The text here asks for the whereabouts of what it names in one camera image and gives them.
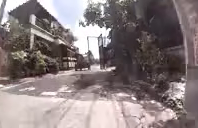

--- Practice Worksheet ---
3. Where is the metal gate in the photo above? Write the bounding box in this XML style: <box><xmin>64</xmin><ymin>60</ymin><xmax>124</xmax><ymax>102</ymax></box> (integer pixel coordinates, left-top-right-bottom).
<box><xmin>96</xmin><ymin>33</ymin><xmax>108</xmax><ymax>70</ymax></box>

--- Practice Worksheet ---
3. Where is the dark vehicle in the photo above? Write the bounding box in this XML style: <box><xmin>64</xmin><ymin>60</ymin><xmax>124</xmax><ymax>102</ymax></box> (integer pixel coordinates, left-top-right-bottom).
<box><xmin>74</xmin><ymin>53</ymin><xmax>92</xmax><ymax>72</ymax></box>

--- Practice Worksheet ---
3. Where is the large tree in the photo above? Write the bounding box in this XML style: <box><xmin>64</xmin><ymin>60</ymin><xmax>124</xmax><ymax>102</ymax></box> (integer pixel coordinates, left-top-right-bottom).
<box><xmin>78</xmin><ymin>0</ymin><xmax>185</xmax><ymax>84</ymax></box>

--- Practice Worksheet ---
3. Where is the grey asphalt road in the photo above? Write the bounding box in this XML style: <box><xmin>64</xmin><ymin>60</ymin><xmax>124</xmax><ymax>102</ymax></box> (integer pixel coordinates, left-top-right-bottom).
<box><xmin>0</xmin><ymin>64</ymin><xmax>188</xmax><ymax>128</ymax></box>

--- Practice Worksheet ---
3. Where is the building with balcony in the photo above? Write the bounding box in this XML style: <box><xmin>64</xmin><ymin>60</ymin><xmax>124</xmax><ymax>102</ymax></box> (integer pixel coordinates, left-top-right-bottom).
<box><xmin>8</xmin><ymin>0</ymin><xmax>80</xmax><ymax>71</ymax></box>

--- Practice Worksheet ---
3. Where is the row of bushes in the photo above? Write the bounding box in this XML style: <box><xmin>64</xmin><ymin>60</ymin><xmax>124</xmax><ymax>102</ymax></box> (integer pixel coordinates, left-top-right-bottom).
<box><xmin>3</xmin><ymin>23</ymin><xmax>60</xmax><ymax>80</ymax></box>

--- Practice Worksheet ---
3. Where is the pale rubble heap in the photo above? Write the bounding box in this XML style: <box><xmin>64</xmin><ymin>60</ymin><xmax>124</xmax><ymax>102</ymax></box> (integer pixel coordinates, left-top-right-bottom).
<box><xmin>160</xmin><ymin>79</ymin><xmax>188</xmax><ymax>114</ymax></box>

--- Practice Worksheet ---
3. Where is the thick concrete pole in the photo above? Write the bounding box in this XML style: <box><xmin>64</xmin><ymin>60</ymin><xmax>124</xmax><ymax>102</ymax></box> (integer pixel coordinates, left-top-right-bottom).
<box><xmin>171</xmin><ymin>0</ymin><xmax>198</xmax><ymax>128</ymax></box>

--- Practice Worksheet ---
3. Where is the grey wall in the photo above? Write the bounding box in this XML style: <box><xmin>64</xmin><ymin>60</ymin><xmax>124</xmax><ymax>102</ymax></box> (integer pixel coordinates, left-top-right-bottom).
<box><xmin>161</xmin><ymin>44</ymin><xmax>187</xmax><ymax>76</ymax></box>

